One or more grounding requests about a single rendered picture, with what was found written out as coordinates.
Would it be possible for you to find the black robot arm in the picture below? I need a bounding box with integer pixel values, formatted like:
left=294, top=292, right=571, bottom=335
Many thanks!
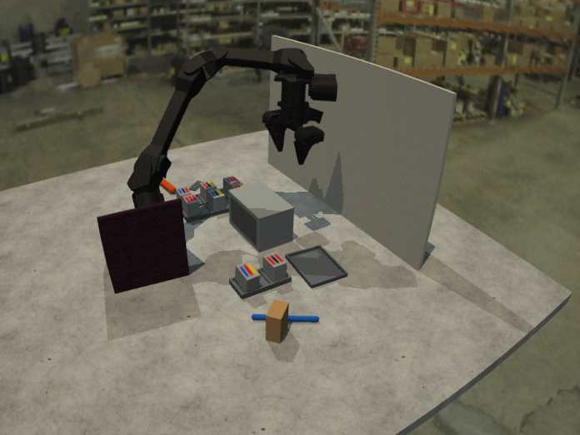
left=127, top=45, right=338, bottom=208

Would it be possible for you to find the grey flat panel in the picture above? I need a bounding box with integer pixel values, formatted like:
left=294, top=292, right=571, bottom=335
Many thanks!
left=267, top=36, right=457, bottom=271

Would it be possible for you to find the blue rod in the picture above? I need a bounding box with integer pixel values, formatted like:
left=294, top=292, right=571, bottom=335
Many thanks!
left=252, top=314, right=319, bottom=323

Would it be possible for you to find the brown rectangular block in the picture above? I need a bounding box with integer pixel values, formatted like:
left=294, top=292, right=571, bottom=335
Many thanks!
left=265, top=299, right=289, bottom=343

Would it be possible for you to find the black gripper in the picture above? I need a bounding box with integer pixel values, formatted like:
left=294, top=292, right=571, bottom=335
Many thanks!
left=262, top=99, right=324, bottom=165

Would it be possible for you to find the orange cylinder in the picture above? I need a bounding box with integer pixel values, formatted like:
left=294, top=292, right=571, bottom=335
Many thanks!
left=160, top=179, right=176, bottom=193

